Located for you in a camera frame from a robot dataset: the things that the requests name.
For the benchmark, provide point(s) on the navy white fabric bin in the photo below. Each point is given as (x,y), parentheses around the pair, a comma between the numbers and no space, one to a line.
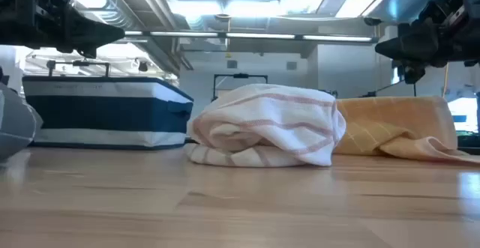
(105,113)

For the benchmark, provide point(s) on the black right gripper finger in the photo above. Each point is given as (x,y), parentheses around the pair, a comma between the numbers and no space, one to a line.
(414,73)
(412,47)

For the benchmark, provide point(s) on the black metal workstation frame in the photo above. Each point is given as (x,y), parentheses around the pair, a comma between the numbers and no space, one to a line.
(240,75)
(78,63)

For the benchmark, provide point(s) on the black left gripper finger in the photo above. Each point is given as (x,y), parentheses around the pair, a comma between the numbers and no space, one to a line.
(80,51)
(93,34)

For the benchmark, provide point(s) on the long ceiling light strip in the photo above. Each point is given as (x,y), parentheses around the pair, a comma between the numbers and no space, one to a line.
(258,35)

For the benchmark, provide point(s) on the grey plaid towel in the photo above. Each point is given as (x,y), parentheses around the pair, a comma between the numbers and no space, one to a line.
(17,124)

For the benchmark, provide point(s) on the yellow checked towel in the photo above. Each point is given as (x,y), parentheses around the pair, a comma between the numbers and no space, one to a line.
(397,124)

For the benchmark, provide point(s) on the white pink-striped towel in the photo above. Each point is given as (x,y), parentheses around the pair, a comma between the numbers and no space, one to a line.
(270,128)

